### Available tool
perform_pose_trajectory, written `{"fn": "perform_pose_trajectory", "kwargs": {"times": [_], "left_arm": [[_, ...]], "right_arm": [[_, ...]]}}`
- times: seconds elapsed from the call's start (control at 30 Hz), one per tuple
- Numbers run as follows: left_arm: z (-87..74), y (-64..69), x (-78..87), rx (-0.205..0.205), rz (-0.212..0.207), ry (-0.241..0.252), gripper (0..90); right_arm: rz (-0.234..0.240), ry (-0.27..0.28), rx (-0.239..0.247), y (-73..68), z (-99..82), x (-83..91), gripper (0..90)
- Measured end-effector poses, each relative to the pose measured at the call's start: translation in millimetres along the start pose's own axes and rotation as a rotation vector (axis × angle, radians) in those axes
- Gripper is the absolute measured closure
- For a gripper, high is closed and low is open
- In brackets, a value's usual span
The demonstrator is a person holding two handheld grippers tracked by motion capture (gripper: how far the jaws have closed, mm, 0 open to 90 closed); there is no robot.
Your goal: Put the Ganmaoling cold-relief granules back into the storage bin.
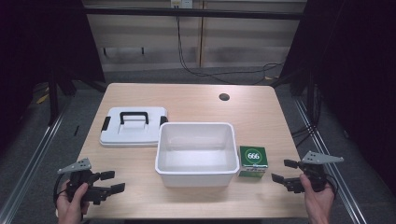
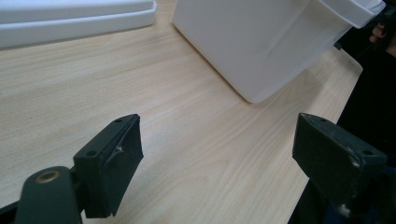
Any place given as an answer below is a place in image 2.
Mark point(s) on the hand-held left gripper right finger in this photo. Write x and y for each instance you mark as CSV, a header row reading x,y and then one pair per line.
x,y
333,155

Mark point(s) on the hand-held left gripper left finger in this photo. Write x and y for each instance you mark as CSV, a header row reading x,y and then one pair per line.
x,y
107,165

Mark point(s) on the white plastic bin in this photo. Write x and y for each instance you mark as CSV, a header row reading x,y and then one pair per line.
x,y
264,43

